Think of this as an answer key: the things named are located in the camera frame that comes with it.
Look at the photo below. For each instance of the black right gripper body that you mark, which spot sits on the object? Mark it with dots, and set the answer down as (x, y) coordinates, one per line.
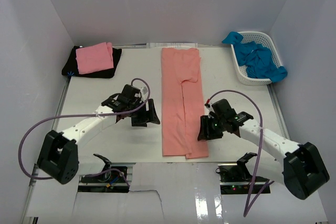
(220, 127)

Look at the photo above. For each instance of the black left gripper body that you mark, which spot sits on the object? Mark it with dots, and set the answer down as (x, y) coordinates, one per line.
(136, 116)

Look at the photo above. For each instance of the salmon pink t-shirt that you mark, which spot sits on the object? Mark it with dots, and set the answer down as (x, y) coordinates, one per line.
(182, 103)

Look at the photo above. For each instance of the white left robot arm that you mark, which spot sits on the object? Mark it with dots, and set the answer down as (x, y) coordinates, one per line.
(59, 155)

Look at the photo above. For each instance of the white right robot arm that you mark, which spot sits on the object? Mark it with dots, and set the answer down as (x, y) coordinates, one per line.
(297, 166)

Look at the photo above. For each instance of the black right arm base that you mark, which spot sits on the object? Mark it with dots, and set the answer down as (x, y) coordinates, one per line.
(233, 181)

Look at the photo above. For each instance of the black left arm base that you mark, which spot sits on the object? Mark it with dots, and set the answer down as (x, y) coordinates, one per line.
(111, 182)

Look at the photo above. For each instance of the folded pink t-shirt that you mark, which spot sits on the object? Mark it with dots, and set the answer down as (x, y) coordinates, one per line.
(94, 58)

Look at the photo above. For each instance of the white paper label sheet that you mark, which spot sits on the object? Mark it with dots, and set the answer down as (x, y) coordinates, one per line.
(171, 45)

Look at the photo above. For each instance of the blue t-shirt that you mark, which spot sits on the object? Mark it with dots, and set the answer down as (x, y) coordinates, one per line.
(257, 58)

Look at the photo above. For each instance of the white perforated plastic basket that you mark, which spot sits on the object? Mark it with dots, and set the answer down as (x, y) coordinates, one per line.
(262, 58)

